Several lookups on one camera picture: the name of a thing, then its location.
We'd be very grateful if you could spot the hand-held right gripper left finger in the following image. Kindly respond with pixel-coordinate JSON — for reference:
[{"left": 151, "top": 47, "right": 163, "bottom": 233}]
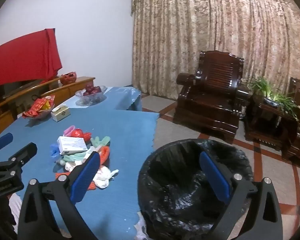
[{"left": 17, "top": 151, "right": 102, "bottom": 240}]

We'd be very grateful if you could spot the black television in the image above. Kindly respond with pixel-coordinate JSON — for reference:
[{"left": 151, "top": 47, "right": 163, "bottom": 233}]
[{"left": 0, "top": 79, "right": 44, "bottom": 100}]

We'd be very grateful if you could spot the wooden television cabinet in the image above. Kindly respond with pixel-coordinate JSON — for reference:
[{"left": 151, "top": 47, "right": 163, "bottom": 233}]
[{"left": 0, "top": 76, "right": 96, "bottom": 140}]

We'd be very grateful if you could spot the glass candy dish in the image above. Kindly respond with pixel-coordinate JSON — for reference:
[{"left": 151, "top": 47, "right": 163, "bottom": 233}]
[{"left": 27, "top": 109, "right": 53, "bottom": 120}]

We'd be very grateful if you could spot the large white paper wad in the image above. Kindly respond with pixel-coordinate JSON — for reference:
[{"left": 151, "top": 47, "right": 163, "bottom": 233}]
[{"left": 92, "top": 165, "right": 119, "bottom": 188}]

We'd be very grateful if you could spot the tissue box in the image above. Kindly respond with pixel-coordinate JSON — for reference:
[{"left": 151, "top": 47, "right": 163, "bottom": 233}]
[{"left": 51, "top": 106, "right": 71, "bottom": 122}]

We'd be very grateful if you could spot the red plastic bag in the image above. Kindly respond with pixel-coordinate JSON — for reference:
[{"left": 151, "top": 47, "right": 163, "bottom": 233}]
[{"left": 71, "top": 128, "right": 92, "bottom": 143}]

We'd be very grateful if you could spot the black lined trash bin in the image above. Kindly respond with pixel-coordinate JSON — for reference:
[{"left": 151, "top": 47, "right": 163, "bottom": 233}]
[{"left": 137, "top": 139, "right": 254, "bottom": 240}]

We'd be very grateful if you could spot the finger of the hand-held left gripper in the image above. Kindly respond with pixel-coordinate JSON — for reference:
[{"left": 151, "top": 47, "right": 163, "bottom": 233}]
[
  {"left": 0, "top": 132, "right": 14, "bottom": 153},
  {"left": 0, "top": 142, "right": 38, "bottom": 180}
]

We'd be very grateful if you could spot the green potted plant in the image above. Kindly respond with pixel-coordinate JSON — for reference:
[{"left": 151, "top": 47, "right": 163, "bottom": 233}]
[{"left": 246, "top": 76, "right": 300, "bottom": 119}]

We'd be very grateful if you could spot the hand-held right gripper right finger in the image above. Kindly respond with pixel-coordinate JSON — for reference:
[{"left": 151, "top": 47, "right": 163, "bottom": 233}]
[{"left": 199, "top": 151, "right": 283, "bottom": 240}]

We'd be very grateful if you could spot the glass fruit bowl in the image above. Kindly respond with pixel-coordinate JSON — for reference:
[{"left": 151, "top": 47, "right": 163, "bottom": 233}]
[{"left": 75, "top": 85, "right": 107, "bottom": 105}]

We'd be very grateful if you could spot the dark wooden side table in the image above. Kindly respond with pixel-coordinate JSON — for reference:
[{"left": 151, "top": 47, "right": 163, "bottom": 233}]
[{"left": 244, "top": 90, "right": 299, "bottom": 150}]

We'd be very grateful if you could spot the red cloth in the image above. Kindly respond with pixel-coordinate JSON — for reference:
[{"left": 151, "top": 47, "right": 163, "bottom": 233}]
[{"left": 0, "top": 28, "right": 63, "bottom": 123}]

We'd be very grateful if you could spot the white cardboard box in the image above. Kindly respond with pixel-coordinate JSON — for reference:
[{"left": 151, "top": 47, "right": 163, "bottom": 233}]
[{"left": 57, "top": 136, "right": 88, "bottom": 155}]

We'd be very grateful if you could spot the blue tablecloth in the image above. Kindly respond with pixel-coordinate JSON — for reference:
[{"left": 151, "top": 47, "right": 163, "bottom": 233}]
[
  {"left": 65, "top": 86, "right": 142, "bottom": 111},
  {"left": 0, "top": 109, "right": 160, "bottom": 240}
]

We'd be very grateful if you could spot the orange mesh bag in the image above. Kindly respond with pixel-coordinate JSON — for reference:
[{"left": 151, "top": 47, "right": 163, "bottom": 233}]
[{"left": 55, "top": 146, "right": 111, "bottom": 191}]

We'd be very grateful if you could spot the patterned beige curtain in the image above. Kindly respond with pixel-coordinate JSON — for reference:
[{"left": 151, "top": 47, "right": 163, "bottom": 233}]
[{"left": 131, "top": 0, "right": 300, "bottom": 110}]

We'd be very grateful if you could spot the pink wrapper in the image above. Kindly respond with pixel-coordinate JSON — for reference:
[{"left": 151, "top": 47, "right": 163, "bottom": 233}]
[{"left": 63, "top": 126, "right": 77, "bottom": 137}]

